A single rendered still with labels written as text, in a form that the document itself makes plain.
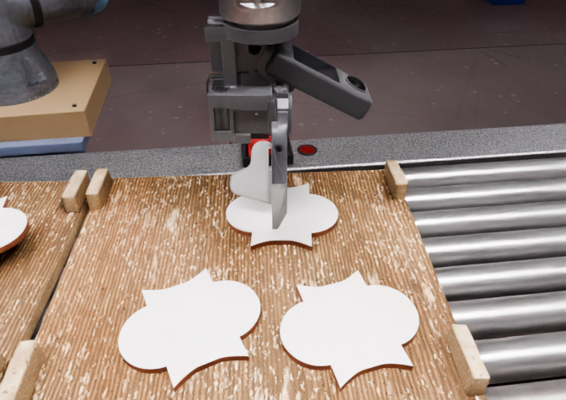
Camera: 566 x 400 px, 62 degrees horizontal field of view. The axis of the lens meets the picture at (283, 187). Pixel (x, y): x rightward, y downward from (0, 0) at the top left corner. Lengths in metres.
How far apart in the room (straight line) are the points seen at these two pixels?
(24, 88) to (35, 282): 0.49
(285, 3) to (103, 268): 0.34
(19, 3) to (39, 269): 0.52
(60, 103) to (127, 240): 0.43
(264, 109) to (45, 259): 0.30
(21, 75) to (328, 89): 0.65
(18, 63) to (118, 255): 0.51
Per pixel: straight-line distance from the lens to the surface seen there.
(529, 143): 0.87
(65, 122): 0.94
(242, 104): 0.47
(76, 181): 0.66
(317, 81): 0.47
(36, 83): 1.01
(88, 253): 0.59
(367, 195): 0.64
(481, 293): 0.60
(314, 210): 0.59
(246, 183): 0.49
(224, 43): 0.46
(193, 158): 0.75
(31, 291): 0.58
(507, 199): 0.74
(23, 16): 0.98
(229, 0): 0.44
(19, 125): 0.97
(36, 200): 0.70
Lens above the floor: 1.33
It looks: 38 degrees down
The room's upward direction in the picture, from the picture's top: straight up
